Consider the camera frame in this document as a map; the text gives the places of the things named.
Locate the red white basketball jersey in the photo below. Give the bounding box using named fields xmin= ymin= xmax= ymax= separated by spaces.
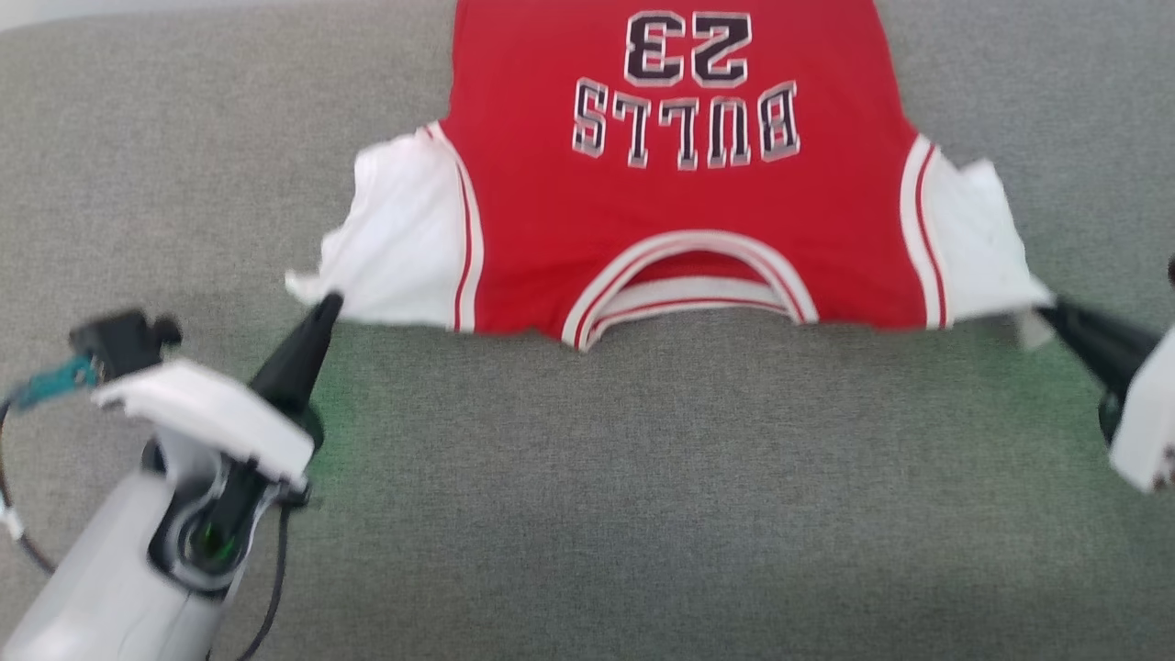
xmin=285 ymin=0 xmax=1057 ymax=353

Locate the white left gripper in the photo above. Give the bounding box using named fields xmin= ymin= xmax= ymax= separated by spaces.
xmin=92 ymin=292 xmax=345 ymax=489

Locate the grey fabric sofa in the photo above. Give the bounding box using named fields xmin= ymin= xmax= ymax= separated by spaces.
xmin=0 ymin=0 xmax=1175 ymax=661

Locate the thin black cable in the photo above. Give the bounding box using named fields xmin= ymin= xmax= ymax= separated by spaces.
xmin=207 ymin=503 xmax=292 ymax=661
xmin=0 ymin=390 xmax=58 ymax=577

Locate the teal cable connector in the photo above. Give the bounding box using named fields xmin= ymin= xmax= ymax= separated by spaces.
xmin=11 ymin=356 xmax=100 ymax=411

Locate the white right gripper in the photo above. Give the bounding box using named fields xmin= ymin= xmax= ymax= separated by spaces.
xmin=1036 ymin=295 xmax=1175 ymax=496

